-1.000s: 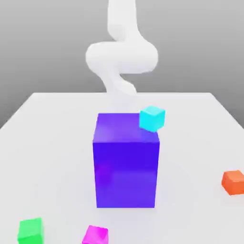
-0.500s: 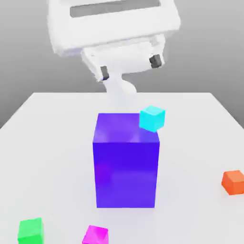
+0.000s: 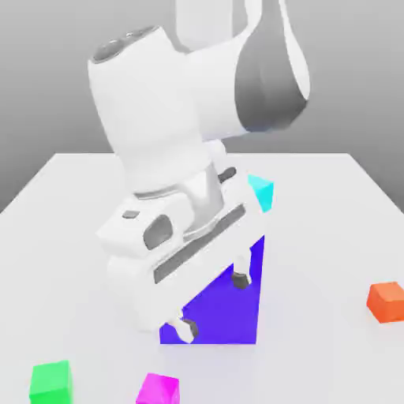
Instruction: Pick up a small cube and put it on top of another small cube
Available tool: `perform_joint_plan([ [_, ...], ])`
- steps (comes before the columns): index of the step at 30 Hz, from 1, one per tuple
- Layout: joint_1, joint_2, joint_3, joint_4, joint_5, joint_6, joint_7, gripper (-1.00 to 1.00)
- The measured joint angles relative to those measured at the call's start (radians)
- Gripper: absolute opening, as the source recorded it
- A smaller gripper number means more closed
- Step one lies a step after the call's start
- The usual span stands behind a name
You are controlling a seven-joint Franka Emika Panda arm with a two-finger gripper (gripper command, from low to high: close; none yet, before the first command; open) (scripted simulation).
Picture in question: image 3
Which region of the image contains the small cyan cube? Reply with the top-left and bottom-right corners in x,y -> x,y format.
247,174 -> 275,214

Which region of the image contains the small magenta cube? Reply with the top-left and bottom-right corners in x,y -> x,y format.
135,372 -> 181,404

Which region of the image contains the small orange cube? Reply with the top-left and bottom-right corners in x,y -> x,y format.
365,281 -> 404,325

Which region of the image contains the small green cube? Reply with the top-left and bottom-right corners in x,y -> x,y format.
28,360 -> 74,404

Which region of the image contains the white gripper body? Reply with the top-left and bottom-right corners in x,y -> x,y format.
106,175 -> 267,332

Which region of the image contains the large blue box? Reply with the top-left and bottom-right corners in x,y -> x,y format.
159,234 -> 266,346

